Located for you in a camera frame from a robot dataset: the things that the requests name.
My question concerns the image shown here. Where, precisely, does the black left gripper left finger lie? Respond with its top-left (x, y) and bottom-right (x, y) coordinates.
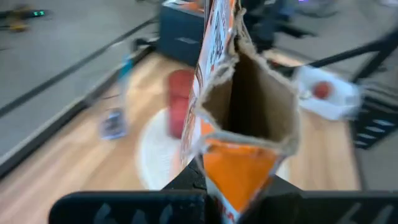
top-left (48, 157), bottom-right (208, 224)

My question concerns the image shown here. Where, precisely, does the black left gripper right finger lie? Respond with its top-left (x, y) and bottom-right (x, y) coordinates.
top-left (239, 174), bottom-right (398, 224)

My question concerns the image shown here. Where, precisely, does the white round woven placemat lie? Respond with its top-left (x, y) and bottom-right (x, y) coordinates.
top-left (135, 107), bottom-right (290, 191)

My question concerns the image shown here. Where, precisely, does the bread bag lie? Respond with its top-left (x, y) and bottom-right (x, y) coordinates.
top-left (180, 0), bottom-right (301, 224)

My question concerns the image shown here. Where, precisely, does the white rectangular tray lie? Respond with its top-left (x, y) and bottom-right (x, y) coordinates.
top-left (294, 64), bottom-right (364, 121)

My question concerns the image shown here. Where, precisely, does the clear bluish plastic cup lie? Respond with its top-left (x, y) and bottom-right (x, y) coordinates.
top-left (99, 55), bottom-right (135, 141)

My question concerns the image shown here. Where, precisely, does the red faceted plastic cup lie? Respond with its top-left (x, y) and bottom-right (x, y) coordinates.
top-left (166, 68), bottom-right (197, 140)

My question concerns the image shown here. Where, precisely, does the dark two-slot toaster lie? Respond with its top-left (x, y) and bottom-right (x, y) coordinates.
top-left (157, 0), bottom-right (206, 68)

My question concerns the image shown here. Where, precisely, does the black device with green lights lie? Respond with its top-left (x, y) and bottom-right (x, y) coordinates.
top-left (0, 8), bottom-right (47, 20)

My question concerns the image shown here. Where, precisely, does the blue handled spoon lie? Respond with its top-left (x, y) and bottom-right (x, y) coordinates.
top-left (119, 54), bottom-right (135, 80)

